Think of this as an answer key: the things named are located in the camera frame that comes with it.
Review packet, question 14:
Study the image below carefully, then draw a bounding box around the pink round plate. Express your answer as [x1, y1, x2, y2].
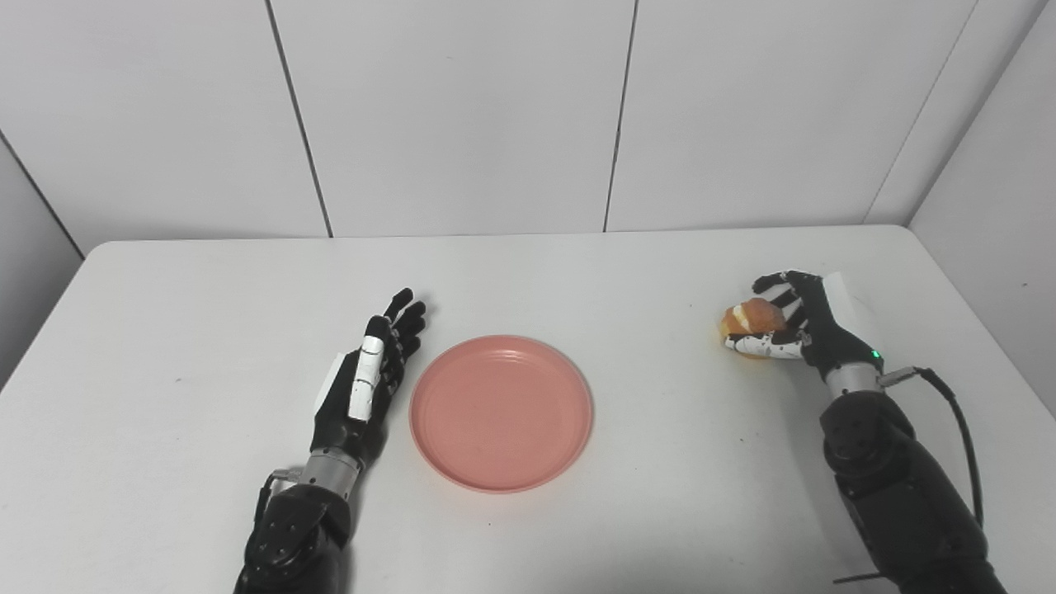
[409, 335, 594, 494]

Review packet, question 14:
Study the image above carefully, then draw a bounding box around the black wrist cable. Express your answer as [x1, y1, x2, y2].
[832, 365, 986, 585]
[253, 467, 306, 530]

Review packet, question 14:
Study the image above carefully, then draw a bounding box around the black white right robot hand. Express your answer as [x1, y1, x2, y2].
[724, 270, 886, 385]

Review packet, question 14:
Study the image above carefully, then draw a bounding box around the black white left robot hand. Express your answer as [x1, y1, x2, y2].
[309, 288, 427, 469]

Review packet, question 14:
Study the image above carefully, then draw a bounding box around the cream puff pastry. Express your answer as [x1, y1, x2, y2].
[718, 299, 788, 348]

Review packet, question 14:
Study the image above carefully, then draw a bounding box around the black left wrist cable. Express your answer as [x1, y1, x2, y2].
[253, 467, 306, 530]

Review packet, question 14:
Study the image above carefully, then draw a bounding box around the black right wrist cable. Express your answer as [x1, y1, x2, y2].
[832, 365, 986, 585]

